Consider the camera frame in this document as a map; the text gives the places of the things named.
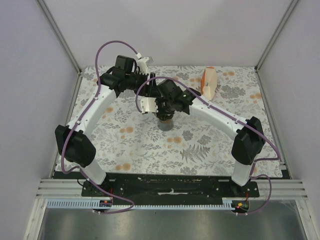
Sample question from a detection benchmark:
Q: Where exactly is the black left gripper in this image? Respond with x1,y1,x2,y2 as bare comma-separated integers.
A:
125,71,162,99

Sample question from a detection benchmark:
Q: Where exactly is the green glass coffee dripper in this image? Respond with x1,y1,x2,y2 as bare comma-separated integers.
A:
157,114,174,124

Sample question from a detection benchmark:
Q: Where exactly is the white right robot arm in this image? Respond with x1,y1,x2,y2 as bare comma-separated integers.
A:
157,79,266,197

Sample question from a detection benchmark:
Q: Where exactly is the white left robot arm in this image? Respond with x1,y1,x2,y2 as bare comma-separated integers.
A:
55,53,153,197

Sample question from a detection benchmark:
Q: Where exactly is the grey glass server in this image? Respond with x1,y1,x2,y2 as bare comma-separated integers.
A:
157,119,174,132

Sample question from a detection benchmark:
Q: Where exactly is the floral patterned tablecloth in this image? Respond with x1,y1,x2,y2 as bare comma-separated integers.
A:
55,65,291,179

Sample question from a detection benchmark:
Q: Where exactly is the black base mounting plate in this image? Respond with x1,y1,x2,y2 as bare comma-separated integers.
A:
81,171,261,204

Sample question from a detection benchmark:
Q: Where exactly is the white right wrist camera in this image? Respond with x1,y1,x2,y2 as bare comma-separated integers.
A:
139,97,158,114

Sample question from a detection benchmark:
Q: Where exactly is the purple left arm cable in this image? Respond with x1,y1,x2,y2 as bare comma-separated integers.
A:
61,39,142,215

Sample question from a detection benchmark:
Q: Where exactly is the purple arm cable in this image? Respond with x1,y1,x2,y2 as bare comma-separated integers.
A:
61,39,142,215
135,77,281,216

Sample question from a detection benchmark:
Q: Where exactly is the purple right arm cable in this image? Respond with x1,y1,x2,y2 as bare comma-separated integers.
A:
135,77,281,216

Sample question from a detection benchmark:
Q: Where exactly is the white slotted cable duct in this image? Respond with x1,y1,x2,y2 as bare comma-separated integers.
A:
46,197,251,210

